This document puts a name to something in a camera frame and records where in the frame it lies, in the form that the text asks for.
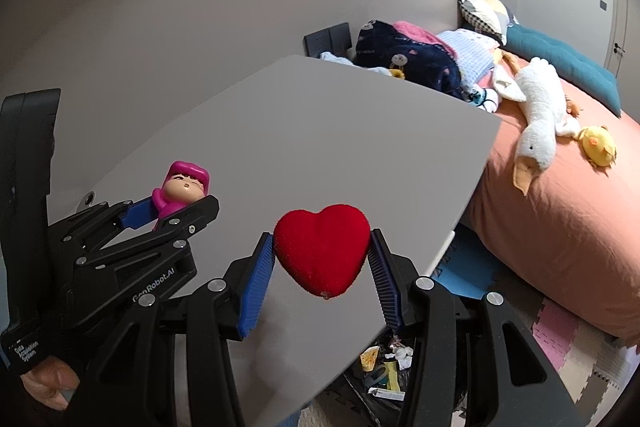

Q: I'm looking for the teal cushion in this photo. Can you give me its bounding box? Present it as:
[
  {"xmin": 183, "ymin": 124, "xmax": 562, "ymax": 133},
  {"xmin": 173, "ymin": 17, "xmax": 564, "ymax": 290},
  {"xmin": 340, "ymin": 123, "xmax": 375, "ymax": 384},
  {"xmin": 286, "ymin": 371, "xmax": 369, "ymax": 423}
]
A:
[{"xmin": 502, "ymin": 22, "xmax": 623, "ymax": 118}]

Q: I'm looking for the black wall socket panel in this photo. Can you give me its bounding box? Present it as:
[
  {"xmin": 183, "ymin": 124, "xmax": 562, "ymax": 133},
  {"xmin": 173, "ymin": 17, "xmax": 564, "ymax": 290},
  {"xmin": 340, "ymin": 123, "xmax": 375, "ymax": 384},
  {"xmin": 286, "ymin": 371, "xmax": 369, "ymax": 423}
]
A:
[{"xmin": 304, "ymin": 21, "xmax": 352, "ymax": 58}]

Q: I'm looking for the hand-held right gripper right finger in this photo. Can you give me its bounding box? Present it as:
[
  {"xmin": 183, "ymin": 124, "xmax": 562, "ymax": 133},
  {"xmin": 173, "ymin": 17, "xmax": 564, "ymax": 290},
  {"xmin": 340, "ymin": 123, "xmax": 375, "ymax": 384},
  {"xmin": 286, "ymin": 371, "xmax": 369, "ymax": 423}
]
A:
[{"xmin": 369, "ymin": 228, "xmax": 584, "ymax": 427}]

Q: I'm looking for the white goose plush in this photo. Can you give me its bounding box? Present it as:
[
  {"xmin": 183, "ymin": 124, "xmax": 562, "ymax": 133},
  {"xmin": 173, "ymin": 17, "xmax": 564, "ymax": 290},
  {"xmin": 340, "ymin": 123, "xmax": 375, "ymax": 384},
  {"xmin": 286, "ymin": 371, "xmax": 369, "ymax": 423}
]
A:
[{"xmin": 492, "ymin": 56, "xmax": 581, "ymax": 198}]

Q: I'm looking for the person's left hand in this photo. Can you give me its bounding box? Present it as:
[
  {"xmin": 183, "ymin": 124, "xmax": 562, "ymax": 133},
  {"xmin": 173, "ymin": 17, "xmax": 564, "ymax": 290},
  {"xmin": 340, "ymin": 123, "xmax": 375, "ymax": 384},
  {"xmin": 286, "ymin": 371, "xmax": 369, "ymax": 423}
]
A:
[{"xmin": 20, "ymin": 356, "xmax": 81, "ymax": 411}]

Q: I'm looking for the trash bin with black bag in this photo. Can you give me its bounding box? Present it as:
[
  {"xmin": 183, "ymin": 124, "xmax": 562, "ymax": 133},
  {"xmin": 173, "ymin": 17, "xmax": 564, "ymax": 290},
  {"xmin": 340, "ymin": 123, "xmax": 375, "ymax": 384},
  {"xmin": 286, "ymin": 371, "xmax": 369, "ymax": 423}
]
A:
[{"xmin": 342, "ymin": 329, "xmax": 417, "ymax": 427}]

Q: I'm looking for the navy printed blanket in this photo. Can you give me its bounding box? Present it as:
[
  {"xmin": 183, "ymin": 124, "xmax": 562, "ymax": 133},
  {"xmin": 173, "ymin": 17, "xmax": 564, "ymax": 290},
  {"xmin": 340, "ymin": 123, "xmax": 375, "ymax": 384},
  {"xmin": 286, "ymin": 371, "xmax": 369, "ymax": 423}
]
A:
[{"xmin": 353, "ymin": 20, "xmax": 466, "ymax": 100}]

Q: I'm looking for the pink doll figure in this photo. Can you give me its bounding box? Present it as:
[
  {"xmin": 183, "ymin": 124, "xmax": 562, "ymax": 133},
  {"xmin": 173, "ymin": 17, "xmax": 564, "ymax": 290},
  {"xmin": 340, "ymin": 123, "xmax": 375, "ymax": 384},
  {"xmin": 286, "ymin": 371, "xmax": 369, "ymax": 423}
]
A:
[{"xmin": 151, "ymin": 160, "xmax": 210, "ymax": 233}]

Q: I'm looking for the bed with orange cover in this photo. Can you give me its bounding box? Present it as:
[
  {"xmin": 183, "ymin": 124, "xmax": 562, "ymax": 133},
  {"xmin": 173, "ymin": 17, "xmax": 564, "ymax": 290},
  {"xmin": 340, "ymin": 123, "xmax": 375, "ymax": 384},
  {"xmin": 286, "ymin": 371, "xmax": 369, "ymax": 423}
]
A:
[{"xmin": 462, "ymin": 56, "xmax": 640, "ymax": 344}]

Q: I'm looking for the brown plush toy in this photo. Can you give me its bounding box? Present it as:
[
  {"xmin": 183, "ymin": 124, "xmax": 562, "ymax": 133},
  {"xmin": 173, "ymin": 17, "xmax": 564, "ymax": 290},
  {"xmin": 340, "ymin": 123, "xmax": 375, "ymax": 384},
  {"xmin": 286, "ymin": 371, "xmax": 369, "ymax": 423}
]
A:
[{"xmin": 492, "ymin": 49, "xmax": 521, "ymax": 76}]

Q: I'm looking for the pink towel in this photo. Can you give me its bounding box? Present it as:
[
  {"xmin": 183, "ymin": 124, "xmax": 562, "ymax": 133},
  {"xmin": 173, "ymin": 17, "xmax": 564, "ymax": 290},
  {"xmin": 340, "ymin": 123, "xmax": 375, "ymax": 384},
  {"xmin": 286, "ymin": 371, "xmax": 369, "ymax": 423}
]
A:
[{"xmin": 392, "ymin": 20, "xmax": 459, "ymax": 58}]

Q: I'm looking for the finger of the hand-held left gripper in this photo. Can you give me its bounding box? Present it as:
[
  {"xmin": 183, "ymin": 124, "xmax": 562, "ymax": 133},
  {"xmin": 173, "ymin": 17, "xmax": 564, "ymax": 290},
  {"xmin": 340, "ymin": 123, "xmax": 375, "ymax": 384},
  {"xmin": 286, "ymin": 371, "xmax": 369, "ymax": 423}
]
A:
[
  {"xmin": 49, "ymin": 198, "xmax": 162, "ymax": 239},
  {"xmin": 74, "ymin": 195, "xmax": 221, "ymax": 269}
]

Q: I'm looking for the light blue waffle blanket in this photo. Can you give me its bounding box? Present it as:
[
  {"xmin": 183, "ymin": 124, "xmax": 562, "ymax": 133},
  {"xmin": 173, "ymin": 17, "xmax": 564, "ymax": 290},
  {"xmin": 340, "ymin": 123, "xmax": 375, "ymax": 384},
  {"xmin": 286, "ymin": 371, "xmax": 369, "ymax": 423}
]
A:
[{"xmin": 437, "ymin": 29, "xmax": 504, "ymax": 88}]

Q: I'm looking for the foam puzzle floor mat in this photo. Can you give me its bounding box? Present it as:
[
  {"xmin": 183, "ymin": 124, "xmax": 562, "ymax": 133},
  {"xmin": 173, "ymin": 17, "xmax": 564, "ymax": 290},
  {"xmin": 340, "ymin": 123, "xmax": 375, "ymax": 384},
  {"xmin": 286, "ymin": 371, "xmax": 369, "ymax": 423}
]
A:
[{"xmin": 300, "ymin": 227, "xmax": 637, "ymax": 427}]

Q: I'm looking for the white table leg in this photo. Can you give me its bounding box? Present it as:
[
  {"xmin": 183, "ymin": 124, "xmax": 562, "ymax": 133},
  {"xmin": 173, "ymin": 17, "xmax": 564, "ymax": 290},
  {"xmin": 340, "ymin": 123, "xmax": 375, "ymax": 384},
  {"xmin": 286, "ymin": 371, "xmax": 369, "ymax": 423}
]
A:
[{"xmin": 432, "ymin": 229, "xmax": 457, "ymax": 281}]

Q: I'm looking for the patchwork pillow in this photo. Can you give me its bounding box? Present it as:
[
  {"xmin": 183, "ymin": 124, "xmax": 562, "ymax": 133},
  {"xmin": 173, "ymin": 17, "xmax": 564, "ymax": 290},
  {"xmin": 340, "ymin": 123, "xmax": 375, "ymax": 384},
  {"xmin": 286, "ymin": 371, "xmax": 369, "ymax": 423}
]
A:
[{"xmin": 458, "ymin": 0, "xmax": 516, "ymax": 40}]

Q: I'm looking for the red plush heart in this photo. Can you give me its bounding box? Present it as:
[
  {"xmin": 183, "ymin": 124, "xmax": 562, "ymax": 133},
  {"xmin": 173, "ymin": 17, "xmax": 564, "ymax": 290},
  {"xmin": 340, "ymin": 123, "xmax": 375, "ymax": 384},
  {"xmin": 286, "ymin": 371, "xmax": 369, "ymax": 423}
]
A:
[{"xmin": 273, "ymin": 204, "xmax": 372, "ymax": 300}]

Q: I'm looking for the patterned white sock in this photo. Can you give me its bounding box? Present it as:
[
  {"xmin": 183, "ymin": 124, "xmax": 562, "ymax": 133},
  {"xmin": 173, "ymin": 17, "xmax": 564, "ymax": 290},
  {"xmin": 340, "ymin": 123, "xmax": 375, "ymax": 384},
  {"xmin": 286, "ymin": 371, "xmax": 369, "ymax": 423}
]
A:
[{"xmin": 467, "ymin": 87, "xmax": 501, "ymax": 114}]

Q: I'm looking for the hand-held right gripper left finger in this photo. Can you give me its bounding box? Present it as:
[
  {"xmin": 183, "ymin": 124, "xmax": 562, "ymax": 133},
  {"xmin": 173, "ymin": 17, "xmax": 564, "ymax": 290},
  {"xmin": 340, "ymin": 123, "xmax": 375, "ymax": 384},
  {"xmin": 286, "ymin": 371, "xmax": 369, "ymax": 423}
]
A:
[{"xmin": 87, "ymin": 231, "xmax": 277, "ymax": 427}]

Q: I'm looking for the crumpled white tissue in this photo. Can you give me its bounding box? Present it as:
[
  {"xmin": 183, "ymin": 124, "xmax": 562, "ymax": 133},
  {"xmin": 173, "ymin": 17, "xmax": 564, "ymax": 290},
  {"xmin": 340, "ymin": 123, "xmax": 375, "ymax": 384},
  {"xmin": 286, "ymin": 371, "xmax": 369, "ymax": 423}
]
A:
[{"xmin": 389, "ymin": 343, "xmax": 414, "ymax": 371}]

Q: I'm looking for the white door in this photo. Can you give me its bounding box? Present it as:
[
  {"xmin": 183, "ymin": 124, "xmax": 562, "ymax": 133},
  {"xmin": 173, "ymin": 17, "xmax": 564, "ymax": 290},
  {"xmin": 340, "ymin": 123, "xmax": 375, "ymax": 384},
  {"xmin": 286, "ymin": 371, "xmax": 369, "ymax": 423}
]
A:
[{"xmin": 607, "ymin": 0, "xmax": 640, "ymax": 78}]

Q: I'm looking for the yellow chick plush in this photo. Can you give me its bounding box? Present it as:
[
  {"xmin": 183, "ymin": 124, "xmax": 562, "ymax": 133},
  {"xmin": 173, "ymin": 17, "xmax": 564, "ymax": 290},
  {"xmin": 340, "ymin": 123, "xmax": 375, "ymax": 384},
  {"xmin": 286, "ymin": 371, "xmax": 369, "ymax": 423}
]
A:
[{"xmin": 574, "ymin": 124, "xmax": 618, "ymax": 170}]

